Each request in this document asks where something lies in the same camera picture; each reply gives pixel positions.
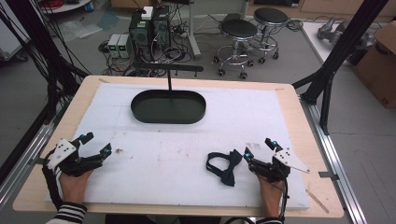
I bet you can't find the black round stool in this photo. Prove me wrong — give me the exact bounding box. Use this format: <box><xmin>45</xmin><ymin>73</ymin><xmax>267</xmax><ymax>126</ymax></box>
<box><xmin>213</xmin><ymin>18</ymin><xmax>260</xmax><ymax>80</ymax></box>
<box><xmin>251</xmin><ymin>7</ymin><xmax>290</xmax><ymax>64</ymax></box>

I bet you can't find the metal bracket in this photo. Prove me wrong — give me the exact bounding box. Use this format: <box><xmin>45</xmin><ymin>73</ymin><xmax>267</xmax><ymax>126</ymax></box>
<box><xmin>318</xmin><ymin>171</ymin><xmax>340</xmax><ymax>182</ymax></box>

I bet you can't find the black computer tower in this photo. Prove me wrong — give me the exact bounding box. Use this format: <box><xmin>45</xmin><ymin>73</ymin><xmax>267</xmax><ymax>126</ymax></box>
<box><xmin>151</xmin><ymin>6</ymin><xmax>172</xmax><ymax>49</ymax></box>
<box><xmin>128</xmin><ymin>10</ymin><xmax>154</xmax><ymax>48</ymax></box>

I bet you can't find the black frame strut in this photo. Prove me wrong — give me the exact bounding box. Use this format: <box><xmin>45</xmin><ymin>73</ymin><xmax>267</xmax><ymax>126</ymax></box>
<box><xmin>291</xmin><ymin>0</ymin><xmax>390</xmax><ymax>135</ymax></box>
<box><xmin>0</xmin><ymin>0</ymin><xmax>90</xmax><ymax>185</ymax></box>

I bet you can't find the aluminium rail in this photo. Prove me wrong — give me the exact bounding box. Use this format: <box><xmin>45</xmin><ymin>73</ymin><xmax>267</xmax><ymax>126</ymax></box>
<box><xmin>299</xmin><ymin>94</ymin><xmax>370</xmax><ymax>224</ymax></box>
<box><xmin>0</xmin><ymin>102</ymin><xmax>69</xmax><ymax>213</ymax></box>

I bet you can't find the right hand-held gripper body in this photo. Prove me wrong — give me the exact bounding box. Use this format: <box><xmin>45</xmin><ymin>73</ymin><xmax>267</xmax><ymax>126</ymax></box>
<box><xmin>247</xmin><ymin>147</ymin><xmax>311</xmax><ymax>184</ymax></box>

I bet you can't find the black oval tray with hanger stand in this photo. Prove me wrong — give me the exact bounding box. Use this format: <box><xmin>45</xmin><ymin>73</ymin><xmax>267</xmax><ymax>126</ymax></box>
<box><xmin>130</xmin><ymin>61</ymin><xmax>207</xmax><ymax>125</ymax></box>

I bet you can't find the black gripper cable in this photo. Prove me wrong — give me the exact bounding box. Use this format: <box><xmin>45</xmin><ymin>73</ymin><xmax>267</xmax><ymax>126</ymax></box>
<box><xmin>41</xmin><ymin>157</ymin><xmax>64</xmax><ymax>211</ymax></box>
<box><xmin>223</xmin><ymin>176</ymin><xmax>290</xmax><ymax>224</ymax></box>

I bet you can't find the white foam mat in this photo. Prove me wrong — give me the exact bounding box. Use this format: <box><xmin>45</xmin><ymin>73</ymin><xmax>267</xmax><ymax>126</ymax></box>
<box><xmin>46</xmin><ymin>81</ymin><xmax>311</xmax><ymax>210</ymax></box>

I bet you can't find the dark blue bow tie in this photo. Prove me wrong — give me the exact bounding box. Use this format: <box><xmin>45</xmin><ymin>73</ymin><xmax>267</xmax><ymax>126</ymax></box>
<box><xmin>205</xmin><ymin>148</ymin><xmax>244</xmax><ymax>188</ymax></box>

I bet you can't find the tangle of floor cables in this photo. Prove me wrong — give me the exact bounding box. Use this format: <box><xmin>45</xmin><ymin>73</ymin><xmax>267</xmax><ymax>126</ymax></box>
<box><xmin>98</xmin><ymin>18</ymin><xmax>195</xmax><ymax>78</ymax></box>

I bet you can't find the cardboard box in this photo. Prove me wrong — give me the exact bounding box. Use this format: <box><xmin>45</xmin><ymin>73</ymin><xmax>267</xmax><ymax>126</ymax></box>
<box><xmin>353</xmin><ymin>21</ymin><xmax>396</xmax><ymax>110</ymax></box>

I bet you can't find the white side table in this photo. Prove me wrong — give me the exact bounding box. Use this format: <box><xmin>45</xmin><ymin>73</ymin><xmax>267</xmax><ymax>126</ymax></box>
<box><xmin>301</xmin><ymin>21</ymin><xmax>386</xmax><ymax>64</ymax></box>

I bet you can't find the wooden stick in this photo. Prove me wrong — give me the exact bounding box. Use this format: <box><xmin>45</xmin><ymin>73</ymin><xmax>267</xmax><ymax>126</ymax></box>
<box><xmin>305</xmin><ymin>189</ymin><xmax>331</xmax><ymax>215</ymax></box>

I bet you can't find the white bench power supply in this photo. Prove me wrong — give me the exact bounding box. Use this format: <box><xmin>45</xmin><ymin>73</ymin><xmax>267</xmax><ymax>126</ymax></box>
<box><xmin>117</xmin><ymin>33</ymin><xmax>132</xmax><ymax>59</ymax></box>
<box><xmin>106</xmin><ymin>33</ymin><xmax>121</xmax><ymax>59</ymax></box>

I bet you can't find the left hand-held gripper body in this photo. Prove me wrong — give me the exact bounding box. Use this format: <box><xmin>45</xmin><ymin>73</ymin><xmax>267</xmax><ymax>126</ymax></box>
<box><xmin>46</xmin><ymin>138</ymin><xmax>105</xmax><ymax>177</ymax></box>

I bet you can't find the white box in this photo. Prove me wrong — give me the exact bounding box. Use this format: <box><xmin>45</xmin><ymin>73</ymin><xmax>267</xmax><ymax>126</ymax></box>
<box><xmin>140</xmin><ymin>6</ymin><xmax>154</xmax><ymax>21</ymax></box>

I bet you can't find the person's left hand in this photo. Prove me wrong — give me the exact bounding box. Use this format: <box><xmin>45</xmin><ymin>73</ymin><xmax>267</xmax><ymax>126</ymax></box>
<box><xmin>58</xmin><ymin>168</ymin><xmax>95</xmax><ymax>205</ymax></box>

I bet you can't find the grey table leg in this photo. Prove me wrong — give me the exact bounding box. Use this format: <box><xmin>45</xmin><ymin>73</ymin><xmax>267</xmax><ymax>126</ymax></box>
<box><xmin>186</xmin><ymin>0</ymin><xmax>203</xmax><ymax>61</ymax></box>

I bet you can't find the person's right hand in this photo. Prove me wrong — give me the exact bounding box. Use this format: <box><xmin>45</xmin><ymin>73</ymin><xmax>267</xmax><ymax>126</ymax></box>
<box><xmin>256</xmin><ymin>174</ymin><xmax>285</xmax><ymax>218</ymax></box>

